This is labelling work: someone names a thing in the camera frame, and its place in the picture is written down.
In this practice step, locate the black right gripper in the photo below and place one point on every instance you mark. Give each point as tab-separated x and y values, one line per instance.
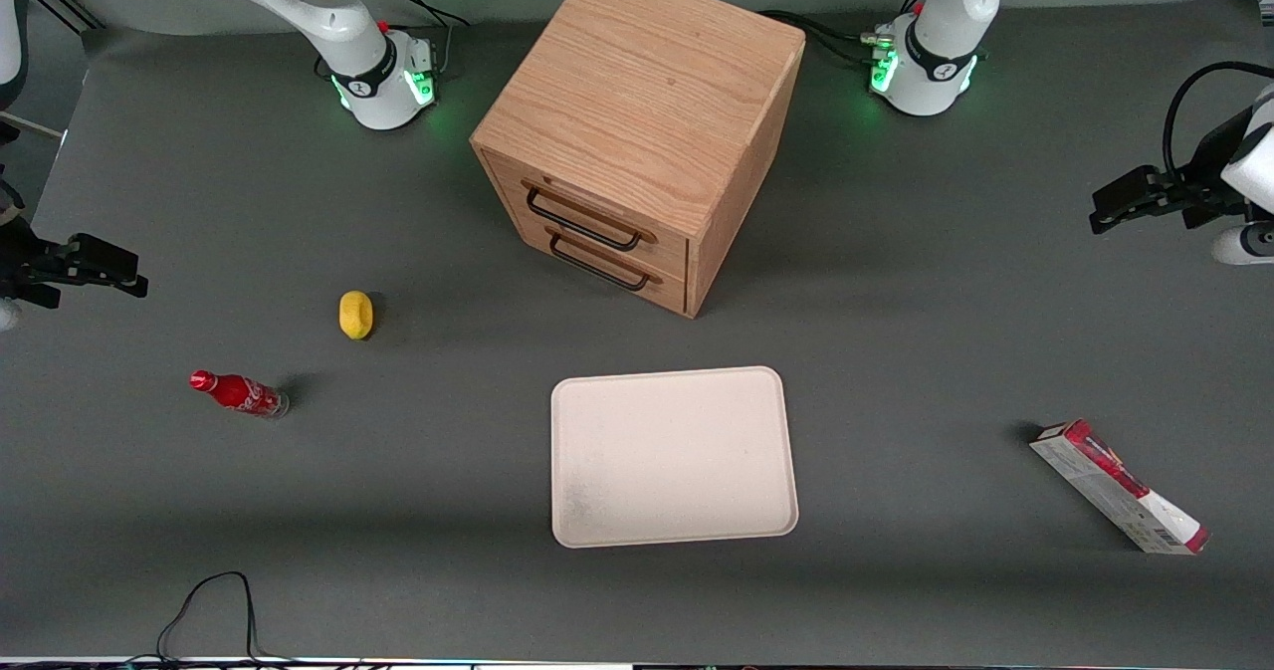
22	264

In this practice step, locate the cream rectangular tray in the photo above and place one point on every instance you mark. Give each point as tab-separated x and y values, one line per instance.
672	456

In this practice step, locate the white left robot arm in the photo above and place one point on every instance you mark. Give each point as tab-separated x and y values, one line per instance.
936	63

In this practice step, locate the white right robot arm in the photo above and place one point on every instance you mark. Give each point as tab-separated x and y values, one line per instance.
373	78

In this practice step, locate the red cookie box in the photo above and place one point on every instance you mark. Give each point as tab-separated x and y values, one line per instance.
1120	486

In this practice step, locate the yellow lemon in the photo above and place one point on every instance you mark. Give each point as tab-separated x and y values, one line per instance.
356	315

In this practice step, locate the red cola bottle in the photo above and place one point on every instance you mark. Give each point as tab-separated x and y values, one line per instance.
239	392

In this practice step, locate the oak wooden drawer cabinet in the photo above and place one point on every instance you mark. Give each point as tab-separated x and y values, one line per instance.
637	93

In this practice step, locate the dark grey table mat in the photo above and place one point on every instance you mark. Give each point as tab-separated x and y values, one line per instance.
398	551

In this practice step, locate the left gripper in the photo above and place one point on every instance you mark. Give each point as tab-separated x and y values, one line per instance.
1190	197

